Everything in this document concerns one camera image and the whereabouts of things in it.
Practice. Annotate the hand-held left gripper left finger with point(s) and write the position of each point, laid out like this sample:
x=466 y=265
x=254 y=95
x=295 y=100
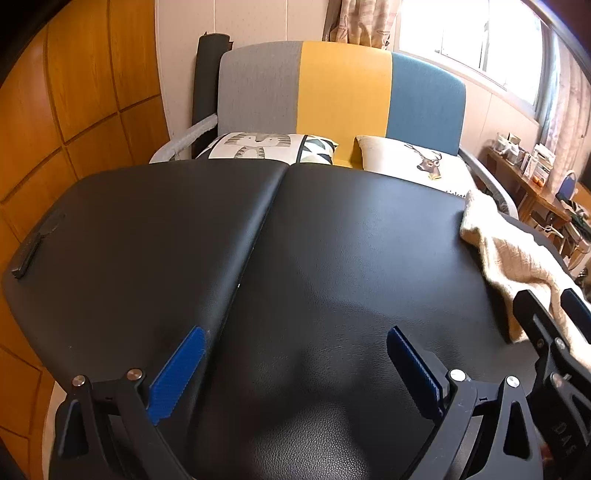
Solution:
x=178 y=374

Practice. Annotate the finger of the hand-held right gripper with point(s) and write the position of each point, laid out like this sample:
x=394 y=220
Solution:
x=535 y=318
x=577 y=302

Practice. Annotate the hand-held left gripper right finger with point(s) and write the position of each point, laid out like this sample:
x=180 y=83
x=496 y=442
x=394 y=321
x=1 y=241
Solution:
x=413 y=374

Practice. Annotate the cream knitted sweater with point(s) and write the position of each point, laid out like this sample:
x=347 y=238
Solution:
x=508 y=258

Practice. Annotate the blue chair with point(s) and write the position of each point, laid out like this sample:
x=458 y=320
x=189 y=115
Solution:
x=567 y=184

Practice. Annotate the wooden desk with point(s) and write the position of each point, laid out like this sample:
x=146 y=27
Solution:
x=521 y=180

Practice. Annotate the cluster of small desk containers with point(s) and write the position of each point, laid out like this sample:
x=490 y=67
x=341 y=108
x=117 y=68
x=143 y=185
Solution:
x=512 y=147

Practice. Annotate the deer print pillow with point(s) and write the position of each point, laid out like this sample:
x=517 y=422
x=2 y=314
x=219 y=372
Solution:
x=406 y=161

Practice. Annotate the pale sheer curtain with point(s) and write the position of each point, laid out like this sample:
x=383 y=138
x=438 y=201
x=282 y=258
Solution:
x=568 y=92

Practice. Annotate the cat print pillow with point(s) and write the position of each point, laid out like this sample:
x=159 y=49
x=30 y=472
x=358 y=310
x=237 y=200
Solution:
x=249 y=145

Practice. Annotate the black rolled mat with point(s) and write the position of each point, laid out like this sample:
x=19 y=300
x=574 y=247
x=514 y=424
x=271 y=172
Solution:
x=207 y=92

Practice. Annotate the large barred window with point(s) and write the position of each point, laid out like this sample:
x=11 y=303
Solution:
x=461 y=37

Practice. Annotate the grey yellow blue sofa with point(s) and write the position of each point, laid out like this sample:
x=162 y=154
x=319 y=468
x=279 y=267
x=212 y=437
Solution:
x=341 y=92

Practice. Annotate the patterned beige curtain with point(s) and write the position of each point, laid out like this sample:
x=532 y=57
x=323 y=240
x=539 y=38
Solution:
x=360 y=23

